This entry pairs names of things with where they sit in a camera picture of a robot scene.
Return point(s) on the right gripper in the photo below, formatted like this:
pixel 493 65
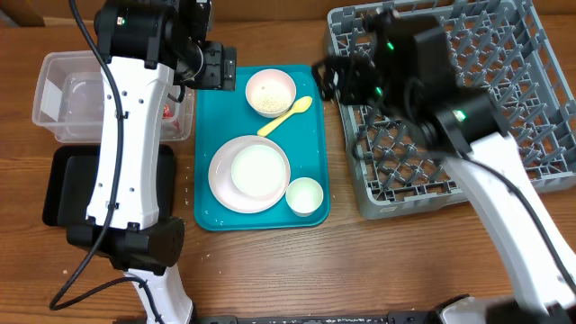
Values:
pixel 355 67

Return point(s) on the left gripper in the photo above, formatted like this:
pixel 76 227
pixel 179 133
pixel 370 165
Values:
pixel 221 68

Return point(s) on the pink bowl with rice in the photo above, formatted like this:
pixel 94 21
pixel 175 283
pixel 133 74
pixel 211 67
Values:
pixel 270 92

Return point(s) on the red snack wrapper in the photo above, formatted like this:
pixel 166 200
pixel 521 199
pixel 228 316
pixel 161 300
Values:
pixel 169 112

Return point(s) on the white bowl with walnut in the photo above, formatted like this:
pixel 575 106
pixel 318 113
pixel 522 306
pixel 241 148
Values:
pixel 258 171

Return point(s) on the white paper cup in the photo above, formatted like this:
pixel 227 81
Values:
pixel 304 196

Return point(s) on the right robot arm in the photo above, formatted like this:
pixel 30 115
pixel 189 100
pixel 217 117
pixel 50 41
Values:
pixel 410 77

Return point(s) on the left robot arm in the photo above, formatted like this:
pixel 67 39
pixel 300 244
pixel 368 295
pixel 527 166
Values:
pixel 144 48

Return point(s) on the grey dishwasher rack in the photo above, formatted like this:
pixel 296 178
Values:
pixel 497 45

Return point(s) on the yellow plastic spoon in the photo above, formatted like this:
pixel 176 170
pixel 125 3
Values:
pixel 299 106

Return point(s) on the teal serving tray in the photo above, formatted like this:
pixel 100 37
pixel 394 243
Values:
pixel 222 116

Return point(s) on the pink round plate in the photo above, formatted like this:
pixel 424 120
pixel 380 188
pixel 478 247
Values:
pixel 221 184

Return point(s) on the clear plastic bin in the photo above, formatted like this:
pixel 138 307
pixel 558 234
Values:
pixel 82 100

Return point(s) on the black plastic tray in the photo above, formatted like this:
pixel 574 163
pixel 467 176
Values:
pixel 72 180

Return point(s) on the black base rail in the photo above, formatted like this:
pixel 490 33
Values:
pixel 393 317

